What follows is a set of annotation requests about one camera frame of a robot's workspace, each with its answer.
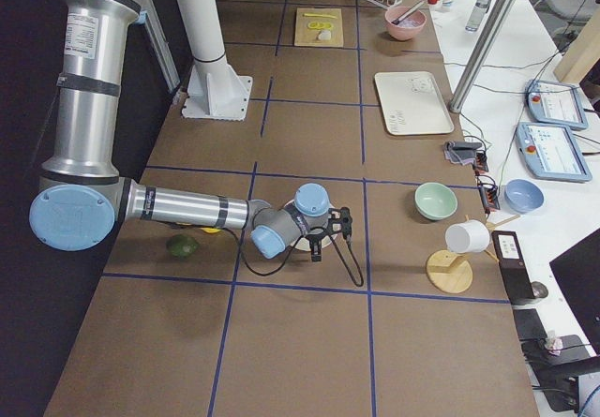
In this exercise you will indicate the mint green bowl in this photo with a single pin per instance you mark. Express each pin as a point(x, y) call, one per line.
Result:
point(435, 201)

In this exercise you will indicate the green lime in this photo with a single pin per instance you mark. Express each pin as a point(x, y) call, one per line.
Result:
point(182, 245)

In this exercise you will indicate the bamboo cutting board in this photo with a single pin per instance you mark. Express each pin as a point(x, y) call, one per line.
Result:
point(304, 37)

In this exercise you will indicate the aluminium frame post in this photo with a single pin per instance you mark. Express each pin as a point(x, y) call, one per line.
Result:
point(480, 53)

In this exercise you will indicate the blue teach pendant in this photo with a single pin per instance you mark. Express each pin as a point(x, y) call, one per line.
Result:
point(556, 103)
point(550, 152)

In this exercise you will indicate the yellow lemon upper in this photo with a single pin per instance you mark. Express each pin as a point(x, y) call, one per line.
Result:
point(210, 230)

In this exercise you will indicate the beige round plate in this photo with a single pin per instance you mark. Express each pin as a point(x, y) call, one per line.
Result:
point(304, 243)

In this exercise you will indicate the blue bowl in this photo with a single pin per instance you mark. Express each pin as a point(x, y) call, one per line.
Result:
point(523, 196)

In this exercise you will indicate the yellow plastic knife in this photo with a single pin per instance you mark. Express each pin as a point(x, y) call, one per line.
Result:
point(320, 15)

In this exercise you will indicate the grey folded cloth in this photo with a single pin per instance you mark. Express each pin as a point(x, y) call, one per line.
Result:
point(461, 152)

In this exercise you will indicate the black monitor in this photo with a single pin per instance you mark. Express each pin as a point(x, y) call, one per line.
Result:
point(577, 273)

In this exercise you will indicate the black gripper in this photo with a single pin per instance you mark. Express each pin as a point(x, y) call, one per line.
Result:
point(315, 239)

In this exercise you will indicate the wooden mug stand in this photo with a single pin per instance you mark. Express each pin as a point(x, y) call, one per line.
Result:
point(451, 272)

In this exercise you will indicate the white bear serving tray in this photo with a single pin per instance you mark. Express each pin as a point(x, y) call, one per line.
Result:
point(412, 104)

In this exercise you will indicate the white hanging mug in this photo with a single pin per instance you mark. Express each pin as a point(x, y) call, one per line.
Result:
point(471, 236)

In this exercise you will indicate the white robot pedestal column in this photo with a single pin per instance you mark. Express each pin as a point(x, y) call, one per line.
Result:
point(215, 90)

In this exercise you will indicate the white steamed bun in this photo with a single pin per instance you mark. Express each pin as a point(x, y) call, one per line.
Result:
point(324, 35)

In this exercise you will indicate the far blue teach pendant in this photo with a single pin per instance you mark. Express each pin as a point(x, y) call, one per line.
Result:
point(556, 103)

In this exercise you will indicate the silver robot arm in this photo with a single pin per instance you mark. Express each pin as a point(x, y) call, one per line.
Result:
point(82, 195)

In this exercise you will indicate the black box device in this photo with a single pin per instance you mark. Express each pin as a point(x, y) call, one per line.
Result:
point(515, 277)

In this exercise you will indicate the pink bowl with ice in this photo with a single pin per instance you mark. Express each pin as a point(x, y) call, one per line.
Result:
point(407, 28)

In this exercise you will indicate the clear water bottle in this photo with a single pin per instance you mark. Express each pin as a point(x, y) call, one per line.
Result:
point(479, 10)

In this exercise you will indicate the near blue teach pendant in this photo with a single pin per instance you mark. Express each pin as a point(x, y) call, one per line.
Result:
point(550, 152)

